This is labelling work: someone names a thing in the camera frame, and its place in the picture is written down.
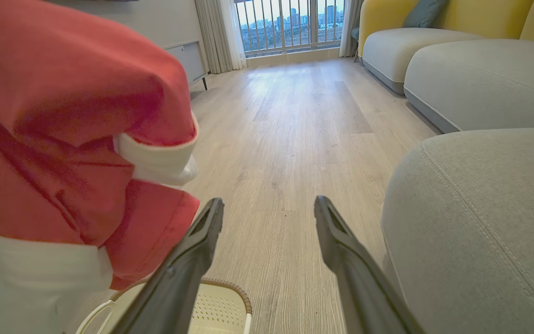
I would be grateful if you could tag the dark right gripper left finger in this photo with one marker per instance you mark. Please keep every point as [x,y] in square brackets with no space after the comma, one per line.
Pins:
[179,278]

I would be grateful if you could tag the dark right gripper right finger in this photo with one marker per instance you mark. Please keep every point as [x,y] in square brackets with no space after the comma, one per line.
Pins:
[359,278]

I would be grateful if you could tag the red garment with white trim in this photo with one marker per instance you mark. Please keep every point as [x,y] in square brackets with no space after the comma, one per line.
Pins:
[63,93]

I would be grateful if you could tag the cream perforated laundry basket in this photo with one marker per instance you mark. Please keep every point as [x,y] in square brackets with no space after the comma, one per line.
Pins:
[223,311]

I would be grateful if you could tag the grey fabric sofa seat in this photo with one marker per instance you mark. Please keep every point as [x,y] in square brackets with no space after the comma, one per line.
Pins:
[397,51]
[489,79]
[480,232]

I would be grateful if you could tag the grey low cabinet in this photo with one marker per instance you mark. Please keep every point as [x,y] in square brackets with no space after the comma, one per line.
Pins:
[188,60]

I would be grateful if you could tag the beige curtain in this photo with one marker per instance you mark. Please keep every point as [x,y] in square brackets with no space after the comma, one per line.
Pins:
[220,32]
[351,18]

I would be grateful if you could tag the balcony window with railing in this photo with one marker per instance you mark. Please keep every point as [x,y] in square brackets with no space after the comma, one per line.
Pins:
[290,23]

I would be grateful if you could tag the teal cushion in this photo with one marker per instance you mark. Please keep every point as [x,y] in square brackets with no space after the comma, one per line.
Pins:
[422,13]

